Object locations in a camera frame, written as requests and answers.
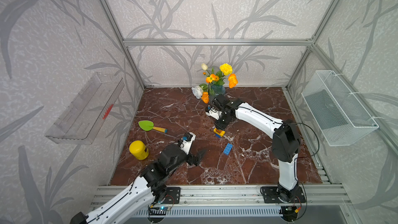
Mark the transparent plastic wall shelf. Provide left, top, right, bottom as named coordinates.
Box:
left=45, top=72, right=125, bottom=145

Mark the white wire mesh basket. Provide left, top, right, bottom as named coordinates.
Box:
left=302, top=70, right=379, bottom=146

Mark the blue glass vase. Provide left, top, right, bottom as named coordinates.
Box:
left=210, top=84, right=226, bottom=96

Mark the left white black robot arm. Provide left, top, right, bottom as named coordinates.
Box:
left=70, top=144, right=206, bottom=224

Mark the yellow plastic jar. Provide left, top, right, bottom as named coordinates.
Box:
left=129, top=140, right=149, bottom=160

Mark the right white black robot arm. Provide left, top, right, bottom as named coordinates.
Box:
left=205, top=94, right=301, bottom=203

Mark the left green circuit board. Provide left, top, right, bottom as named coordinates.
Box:
left=148, top=206, right=172, bottom=216

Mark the red pen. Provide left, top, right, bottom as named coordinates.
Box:
left=103, top=104, right=113, bottom=120

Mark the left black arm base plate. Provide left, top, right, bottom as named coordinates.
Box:
left=158, top=187, right=181, bottom=204

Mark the aluminium frame crossbar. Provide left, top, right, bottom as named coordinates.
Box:
left=123, top=39, right=313, bottom=47

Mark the aluminium front rail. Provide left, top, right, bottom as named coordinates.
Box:
left=174, top=184, right=351, bottom=207

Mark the yellow lego brick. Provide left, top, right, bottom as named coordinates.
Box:
left=214, top=128, right=225, bottom=138

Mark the artificial flower bouquet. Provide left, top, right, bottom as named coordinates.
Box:
left=191, top=63, right=238, bottom=104

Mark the light blue long lego brick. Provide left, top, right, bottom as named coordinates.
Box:
left=223, top=143, right=233, bottom=156

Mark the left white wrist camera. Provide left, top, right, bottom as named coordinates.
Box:
left=178, top=132, right=196, bottom=155

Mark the right circuit board with wires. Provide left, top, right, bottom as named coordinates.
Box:
left=279, top=206, right=301, bottom=223

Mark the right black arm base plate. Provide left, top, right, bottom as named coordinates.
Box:
left=260, top=185, right=306, bottom=204

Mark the green toy shovel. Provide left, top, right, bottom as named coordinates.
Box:
left=138, top=120, right=168, bottom=133

